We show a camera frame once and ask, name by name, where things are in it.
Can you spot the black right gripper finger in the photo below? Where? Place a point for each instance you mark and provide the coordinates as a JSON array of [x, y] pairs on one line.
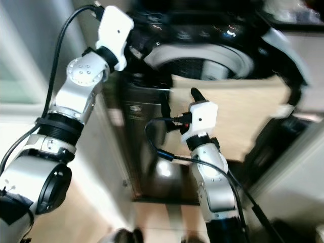
[[196, 96], [165, 116]]

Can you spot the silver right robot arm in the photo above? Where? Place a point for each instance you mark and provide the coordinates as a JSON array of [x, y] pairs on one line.
[[215, 182]]

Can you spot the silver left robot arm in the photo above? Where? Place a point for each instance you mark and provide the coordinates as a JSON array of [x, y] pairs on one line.
[[86, 75]]

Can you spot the dark glossy washing machine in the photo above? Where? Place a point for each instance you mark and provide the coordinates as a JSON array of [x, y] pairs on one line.
[[152, 152]]

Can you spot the beige cloth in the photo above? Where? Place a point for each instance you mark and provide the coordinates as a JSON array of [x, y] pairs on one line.
[[248, 116]]

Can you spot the white framed window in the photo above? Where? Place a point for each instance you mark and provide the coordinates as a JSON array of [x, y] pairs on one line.
[[7, 76]]

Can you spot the dark robot foot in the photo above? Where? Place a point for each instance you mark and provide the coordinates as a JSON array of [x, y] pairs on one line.
[[126, 237]]

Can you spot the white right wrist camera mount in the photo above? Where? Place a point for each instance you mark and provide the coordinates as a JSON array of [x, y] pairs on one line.
[[203, 120]]

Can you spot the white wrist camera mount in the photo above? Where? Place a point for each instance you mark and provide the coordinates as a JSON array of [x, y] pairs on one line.
[[203, 120], [114, 30]]

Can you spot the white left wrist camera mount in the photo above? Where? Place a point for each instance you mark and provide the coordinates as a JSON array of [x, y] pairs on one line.
[[114, 30]]

